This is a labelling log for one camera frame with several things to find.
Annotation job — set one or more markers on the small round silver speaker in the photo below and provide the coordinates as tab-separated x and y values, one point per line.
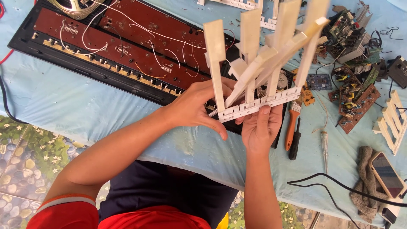
281	81

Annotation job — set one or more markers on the white charger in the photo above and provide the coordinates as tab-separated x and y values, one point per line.
389	211

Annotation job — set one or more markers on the heap of circuit boards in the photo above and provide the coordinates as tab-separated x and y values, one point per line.
353	63

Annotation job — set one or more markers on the black screwdriver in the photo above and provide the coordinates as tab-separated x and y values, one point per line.
295	143

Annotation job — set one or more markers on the small blue circuit board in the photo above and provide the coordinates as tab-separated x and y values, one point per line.
319	82

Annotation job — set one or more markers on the grey cloth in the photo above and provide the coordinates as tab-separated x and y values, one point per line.
365	187

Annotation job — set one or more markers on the phone in beige case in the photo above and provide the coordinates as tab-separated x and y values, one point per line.
386	175

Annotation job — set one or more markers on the small yellow circuit board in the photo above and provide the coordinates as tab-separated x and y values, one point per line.
307	95

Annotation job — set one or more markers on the person's red shirt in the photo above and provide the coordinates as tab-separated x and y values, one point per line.
70	218

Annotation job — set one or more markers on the long brown circuit board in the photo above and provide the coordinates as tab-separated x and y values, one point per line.
105	47

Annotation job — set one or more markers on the black keyboard casing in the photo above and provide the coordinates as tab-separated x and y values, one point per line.
95	74

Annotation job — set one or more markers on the person's right hand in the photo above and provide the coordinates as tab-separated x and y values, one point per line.
260	136

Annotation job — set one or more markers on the metal speaker with gold rim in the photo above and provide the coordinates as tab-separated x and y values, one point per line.
74	8

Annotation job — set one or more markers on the clear tester screwdriver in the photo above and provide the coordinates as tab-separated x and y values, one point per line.
324	148

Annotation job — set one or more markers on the black box device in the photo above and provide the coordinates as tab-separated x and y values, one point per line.
398	71

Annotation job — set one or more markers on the person's navy shorts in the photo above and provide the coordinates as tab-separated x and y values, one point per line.
165	187

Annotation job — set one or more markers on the white piano key set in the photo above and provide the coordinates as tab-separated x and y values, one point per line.
392	122

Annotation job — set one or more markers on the wide brown circuit board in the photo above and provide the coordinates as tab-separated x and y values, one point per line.
165	22

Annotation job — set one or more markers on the light blue table cloth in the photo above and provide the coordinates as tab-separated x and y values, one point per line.
63	95

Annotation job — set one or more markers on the white piano key assembly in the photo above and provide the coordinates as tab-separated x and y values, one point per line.
254	57

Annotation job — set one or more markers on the white plastic key frames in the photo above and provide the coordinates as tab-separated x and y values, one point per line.
235	3

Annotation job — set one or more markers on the person's left hand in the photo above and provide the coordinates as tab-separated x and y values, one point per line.
187	106

